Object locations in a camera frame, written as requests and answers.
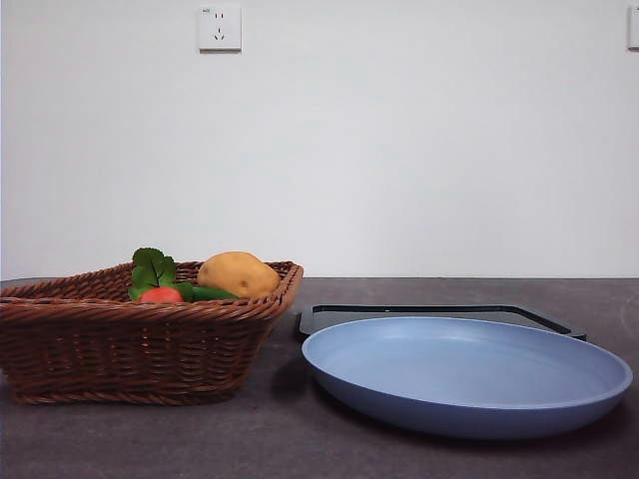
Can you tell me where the blue round plate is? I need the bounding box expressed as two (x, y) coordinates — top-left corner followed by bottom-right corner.
(301, 315), (634, 441)

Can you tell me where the black rectangular tray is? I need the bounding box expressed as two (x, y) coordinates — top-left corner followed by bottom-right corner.
(298, 303), (588, 343)

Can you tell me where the white wall socket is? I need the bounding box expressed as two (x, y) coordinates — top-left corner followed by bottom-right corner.
(199, 4), (244, 54)

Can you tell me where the orange carrot with green leaves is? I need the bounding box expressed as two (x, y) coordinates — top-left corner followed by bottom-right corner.
(127, 247), (197, 304)

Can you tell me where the yellow-brown potato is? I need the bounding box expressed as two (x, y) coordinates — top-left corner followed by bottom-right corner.
(197, 251), (282, 299)

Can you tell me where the brown wicker basket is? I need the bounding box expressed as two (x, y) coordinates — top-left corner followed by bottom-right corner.
(0, 259), (305, 406)

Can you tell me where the green pepper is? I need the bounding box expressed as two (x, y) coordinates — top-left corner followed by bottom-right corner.
(191, 285), (242, 302)

